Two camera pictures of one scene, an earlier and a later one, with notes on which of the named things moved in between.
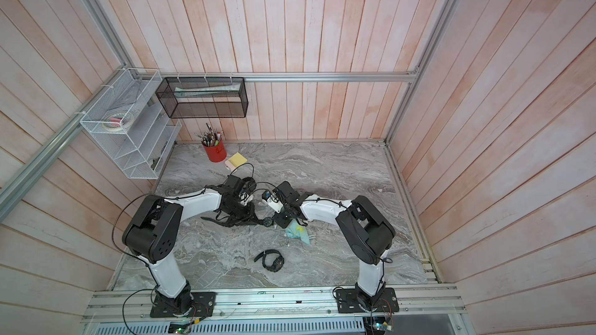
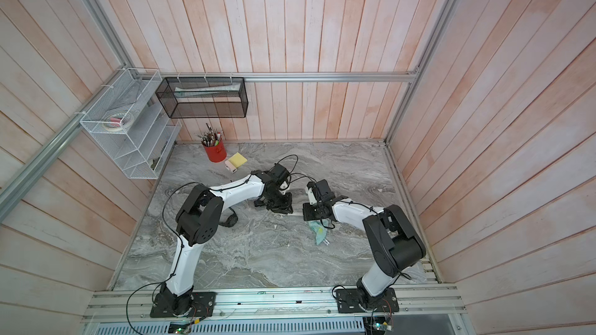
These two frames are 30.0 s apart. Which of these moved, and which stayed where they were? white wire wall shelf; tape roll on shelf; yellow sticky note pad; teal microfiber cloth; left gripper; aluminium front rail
Moved: left gripper; teal microfiber cloth
Stayed: tape roll on shelf; aluminium front rail; yellow sticky note pad; white wire wall shelf
